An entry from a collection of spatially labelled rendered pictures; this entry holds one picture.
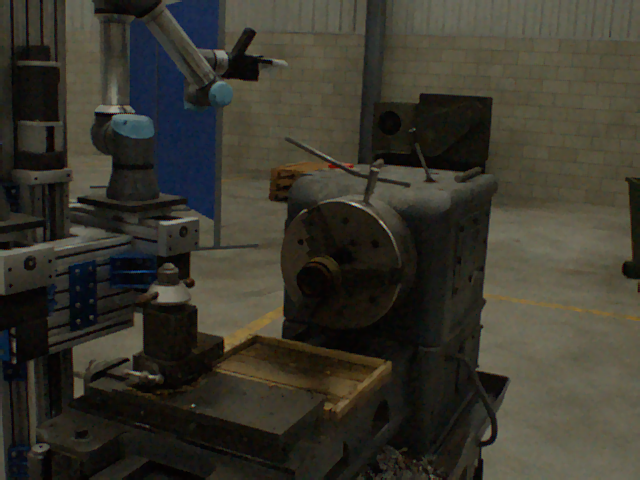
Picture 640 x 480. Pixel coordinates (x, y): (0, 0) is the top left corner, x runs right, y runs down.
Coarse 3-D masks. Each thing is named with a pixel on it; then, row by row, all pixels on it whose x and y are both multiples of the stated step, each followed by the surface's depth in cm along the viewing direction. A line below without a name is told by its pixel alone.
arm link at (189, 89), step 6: (186, 78) 225; (186, 84) 226; (186, 90) 226; (192, 90) 223; (186, 96) 226; (192, 96) 223; (186, 102) 226; (192, 102) 226; (198, 102) 223; (186, 108) 227; (192, 108) 226; (198, 108) 227; (204, 108) 228
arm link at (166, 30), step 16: (112, 0) 199; (128, 0) 196; (144, 0) 196; (160, 0) 199; (144, 16) 198; (160, 16) 200; (160, 32) 202; (176, 32) 204; (176, 48) 206; (192, 48) 208; (192, 64) 209; (208, 64) 214; (192, 80) 212; (208, 80) 213; (208, 96) 215; (224, 96) 215
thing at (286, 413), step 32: (96, 384) 128; (128, 384) 127; (192, 384) 128; (224, 384) 129; (256, 384) 130; (160, 416) 122; (192, 416) 118; (224, 416) 116; (256, 416) 117; (288, 416) 118; (320, 416) 125; (256, 448) 114; (288, 448) 114
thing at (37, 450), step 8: (32, 448) 119; (40, 448) 119; (48, 448) 119; (32, 456) 119; (40, 456) 118; (48, 456) 119; (32, 464) 119; (40, 464) 118; (48, 464) 119; (32, 472) 119; (40, 472) 118; (48, 472) 120
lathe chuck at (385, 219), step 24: (336, 216) 171; (360, 216) 168; (384, 216) 170; (288, 240) 178; (336, 240) 172; (360, 240) 169; (384, 240) 167; (408, 240) 173; (288, 264) 179; (384, 264) 168; (408, 264) 171; (288, 288) 180; (360, 288) 171; (384, 288) 169; (408, 288) 175; (336, 312) 175; (360, 312) 172; (384, 312) 170
